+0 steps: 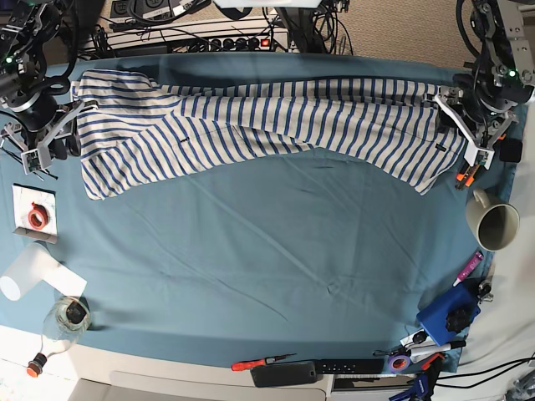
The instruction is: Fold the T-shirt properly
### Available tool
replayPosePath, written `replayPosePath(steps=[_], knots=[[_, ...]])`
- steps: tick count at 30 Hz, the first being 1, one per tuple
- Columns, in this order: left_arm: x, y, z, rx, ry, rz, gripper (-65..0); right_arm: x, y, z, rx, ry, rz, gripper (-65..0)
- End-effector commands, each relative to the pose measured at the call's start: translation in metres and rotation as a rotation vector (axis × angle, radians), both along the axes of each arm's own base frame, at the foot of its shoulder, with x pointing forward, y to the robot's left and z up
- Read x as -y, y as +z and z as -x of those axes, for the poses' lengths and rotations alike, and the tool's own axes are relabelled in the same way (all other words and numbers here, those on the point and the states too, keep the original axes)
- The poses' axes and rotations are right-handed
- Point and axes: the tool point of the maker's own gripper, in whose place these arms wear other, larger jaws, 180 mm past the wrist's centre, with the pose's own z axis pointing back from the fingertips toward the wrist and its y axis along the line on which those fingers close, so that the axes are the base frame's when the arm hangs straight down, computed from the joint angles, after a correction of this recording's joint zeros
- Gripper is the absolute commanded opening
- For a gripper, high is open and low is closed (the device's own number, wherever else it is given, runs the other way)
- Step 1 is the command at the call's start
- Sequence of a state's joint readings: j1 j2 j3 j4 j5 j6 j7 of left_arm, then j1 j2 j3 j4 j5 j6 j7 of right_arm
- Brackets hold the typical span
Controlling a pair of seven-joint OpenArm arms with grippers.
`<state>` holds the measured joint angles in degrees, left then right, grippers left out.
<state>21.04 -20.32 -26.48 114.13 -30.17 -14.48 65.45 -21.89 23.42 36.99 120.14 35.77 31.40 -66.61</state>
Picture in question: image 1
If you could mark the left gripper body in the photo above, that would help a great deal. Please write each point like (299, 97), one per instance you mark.
(479, 106)

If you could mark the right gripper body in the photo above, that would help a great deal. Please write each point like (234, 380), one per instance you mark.
(35, 111)

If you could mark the blue white striped T-shirt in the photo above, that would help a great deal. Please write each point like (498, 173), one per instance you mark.
(140, 131)

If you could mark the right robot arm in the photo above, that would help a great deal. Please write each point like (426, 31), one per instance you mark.
(42, 129)

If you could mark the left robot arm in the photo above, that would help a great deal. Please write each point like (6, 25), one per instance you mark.
(502, 73)

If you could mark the metal hex key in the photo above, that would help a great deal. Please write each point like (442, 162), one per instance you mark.
(14, 146)

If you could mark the black square block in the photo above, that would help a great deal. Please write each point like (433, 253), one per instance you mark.
(510, 151)

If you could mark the red tape roll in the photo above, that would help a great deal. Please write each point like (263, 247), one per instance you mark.
(38, 217)

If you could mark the orange black utility knife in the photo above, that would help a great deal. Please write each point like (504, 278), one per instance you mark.
(466, 175)

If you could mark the grey ceramic mug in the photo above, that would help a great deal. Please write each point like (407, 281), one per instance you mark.
(493, 222)

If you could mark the pink white pen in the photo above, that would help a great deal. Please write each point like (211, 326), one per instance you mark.
(467, 270)

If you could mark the clear glass bottle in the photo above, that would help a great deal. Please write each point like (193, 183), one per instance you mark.
(64, 325)

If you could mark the black power strip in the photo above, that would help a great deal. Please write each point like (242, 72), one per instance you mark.
(236, 44)

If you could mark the blue plastic box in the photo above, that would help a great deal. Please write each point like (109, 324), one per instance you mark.
(449, 314)

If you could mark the teal table cloth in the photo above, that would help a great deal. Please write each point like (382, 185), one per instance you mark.
(314, 254)

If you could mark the black marker pen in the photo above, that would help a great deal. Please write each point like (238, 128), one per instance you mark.
(419, 353)

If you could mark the purple tape roll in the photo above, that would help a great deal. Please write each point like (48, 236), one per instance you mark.
(398, 363)

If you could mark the blue black bar clamp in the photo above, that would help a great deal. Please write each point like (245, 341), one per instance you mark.
(423, 385)

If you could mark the black remote control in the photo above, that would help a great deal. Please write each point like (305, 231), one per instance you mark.
(349, 366)

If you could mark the black smartphone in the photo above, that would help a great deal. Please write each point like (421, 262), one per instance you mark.
(284, 374)

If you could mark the red handled screwdriver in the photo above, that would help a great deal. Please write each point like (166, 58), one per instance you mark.
(248, 365)

